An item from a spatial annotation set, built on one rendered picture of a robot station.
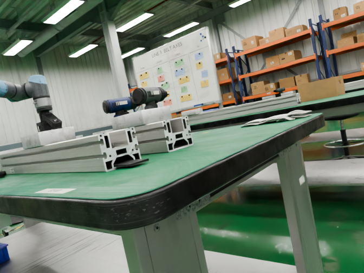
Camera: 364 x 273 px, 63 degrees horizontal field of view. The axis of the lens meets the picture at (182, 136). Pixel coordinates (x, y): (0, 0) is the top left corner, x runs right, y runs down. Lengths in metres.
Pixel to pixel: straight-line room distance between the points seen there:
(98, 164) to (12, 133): 12.56
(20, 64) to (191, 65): 10.51
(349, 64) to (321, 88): 8.58
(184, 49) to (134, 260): 3.90
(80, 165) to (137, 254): 0.33
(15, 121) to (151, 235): 12.91
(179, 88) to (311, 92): 2.20
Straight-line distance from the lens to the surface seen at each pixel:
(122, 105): 1.28
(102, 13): 10.35
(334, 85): 2.61
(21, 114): 13.47
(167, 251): 0.55
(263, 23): 12.20
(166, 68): 4.49
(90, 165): 0.72
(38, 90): 1.53
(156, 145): 0.81
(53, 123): 1.44
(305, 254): 1.14
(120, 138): 0.72
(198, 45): 4.14
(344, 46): 10.09
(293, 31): 10.70
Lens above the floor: 0.86
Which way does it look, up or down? 4 degrees down
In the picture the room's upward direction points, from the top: 12 degrees counter-clockwise
